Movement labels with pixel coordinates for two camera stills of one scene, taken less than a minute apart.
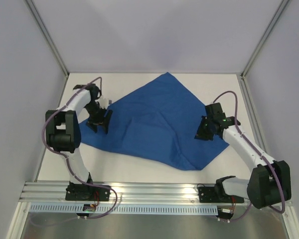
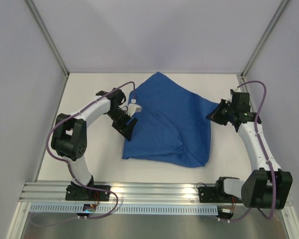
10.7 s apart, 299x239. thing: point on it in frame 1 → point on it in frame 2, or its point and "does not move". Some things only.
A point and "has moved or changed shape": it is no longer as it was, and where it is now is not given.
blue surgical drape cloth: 160,119 has moved or changed shape
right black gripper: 205,130 → 224,112
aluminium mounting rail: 123,192 does not move
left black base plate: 86,192 does not move
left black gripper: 101,121 → 125,130
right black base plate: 208,194 does not move
